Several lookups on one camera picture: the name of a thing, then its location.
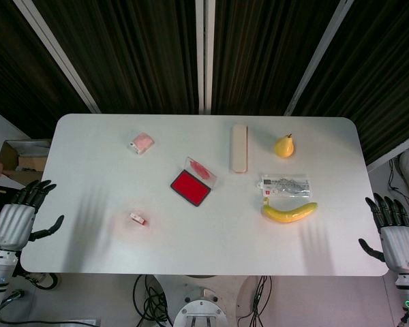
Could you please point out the upright white frame post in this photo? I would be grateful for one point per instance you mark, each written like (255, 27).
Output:
(205, 58)

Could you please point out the dark pleated curtain panel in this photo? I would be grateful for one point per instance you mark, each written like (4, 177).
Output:
(129, 51)
(378, 75)
(266, 51)
(17, 68)

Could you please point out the yellow pear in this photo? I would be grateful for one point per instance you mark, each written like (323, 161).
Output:
(284, 148)

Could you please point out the brown cardboard box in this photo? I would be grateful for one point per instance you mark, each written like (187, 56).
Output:
(27, 160)

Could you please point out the clear plastic packet with label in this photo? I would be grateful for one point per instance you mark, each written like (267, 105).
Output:
(286, 185)

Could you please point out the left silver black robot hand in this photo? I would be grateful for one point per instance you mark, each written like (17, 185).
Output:
(12, 221)

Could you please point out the round silver robot base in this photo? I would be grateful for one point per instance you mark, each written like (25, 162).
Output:
(199, 311)

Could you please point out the small pink white box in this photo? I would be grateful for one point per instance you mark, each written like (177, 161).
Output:
(142, 143)

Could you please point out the small pink red object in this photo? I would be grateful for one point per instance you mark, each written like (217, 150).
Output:
(138, 218)

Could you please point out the red ink pad clear lid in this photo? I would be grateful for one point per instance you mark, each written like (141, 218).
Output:
(190, 188)

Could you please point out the slanted white frame post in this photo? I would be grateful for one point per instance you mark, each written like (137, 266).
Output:
(58, 58)
(318, 58)

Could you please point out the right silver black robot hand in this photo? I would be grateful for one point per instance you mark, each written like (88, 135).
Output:
(400, 245)

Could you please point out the yellow banana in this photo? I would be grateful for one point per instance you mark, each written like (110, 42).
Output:
(286, 214)

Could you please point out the short white frame post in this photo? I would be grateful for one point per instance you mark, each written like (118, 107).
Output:
(395, 155)

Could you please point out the long beige plastic case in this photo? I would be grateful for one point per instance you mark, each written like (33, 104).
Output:
(239, 150)

